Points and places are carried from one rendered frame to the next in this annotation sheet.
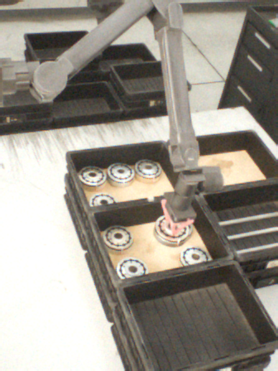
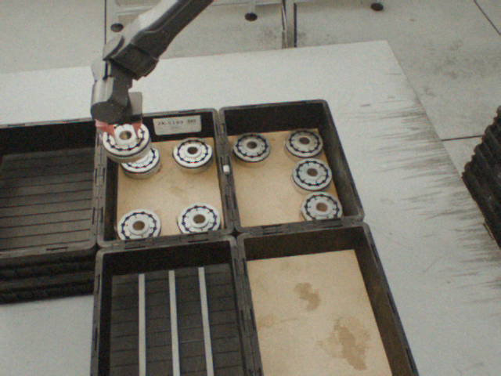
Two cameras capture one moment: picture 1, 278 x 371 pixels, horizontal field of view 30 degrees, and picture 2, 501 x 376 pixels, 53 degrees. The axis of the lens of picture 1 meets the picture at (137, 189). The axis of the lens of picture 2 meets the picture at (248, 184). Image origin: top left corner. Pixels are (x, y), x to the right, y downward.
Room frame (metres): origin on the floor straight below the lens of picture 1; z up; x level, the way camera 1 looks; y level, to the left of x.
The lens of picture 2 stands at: (1.56, -0.75, 1.87)
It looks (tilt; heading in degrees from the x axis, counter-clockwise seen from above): 53 degrees down; 108
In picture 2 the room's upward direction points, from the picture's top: 2 degrees clockwise
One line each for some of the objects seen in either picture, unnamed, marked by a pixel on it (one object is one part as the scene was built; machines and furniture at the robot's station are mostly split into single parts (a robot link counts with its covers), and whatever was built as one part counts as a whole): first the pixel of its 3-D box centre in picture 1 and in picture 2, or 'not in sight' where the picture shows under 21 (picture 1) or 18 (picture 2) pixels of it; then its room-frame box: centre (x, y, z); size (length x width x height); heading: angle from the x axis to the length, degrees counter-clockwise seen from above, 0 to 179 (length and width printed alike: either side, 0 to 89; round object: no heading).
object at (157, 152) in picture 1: (127, 184); (283, 174); (1.40, 0.04, 0.87); 0.40 x 0.30 x 0.11; 118
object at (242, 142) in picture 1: (222, 170); (318, 323); (1.58, -0.31, 0.87); 0.40 x 0.30 x 0.11; 118
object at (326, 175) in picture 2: (121, 172); (311, 174); (1.46, 0.08, 0.86); 0.10 x 0.10 x 0.01
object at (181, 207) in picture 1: (181, 199); (115, 97); (1.07, -0.13, 1.16); 0.10 x 0.07 x 0.07; 26
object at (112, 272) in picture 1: (159, 236); (163, 172); (1.13, -0.10, 0.92); 0.40 x 0.30 x 0.02; 118
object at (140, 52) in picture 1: (121, 79); not in sight; (2.96, 0.25, 0.31); 0.40 x 0.30 x 0.34; 119
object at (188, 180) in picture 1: (189, 183); (108, 77); (1.07, -0.13, 1.22); 0.07 x 0.06 x 0.07; 116
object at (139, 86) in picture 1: (144, 108); not in sight; (2.62, 0.06, 0.37); 0.40 x 0.30 x 0.45; 119
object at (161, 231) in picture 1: (172, 228); (126, 137); (1.07, -0.12, 1.04); 0.10 x 0.10 x 0.01
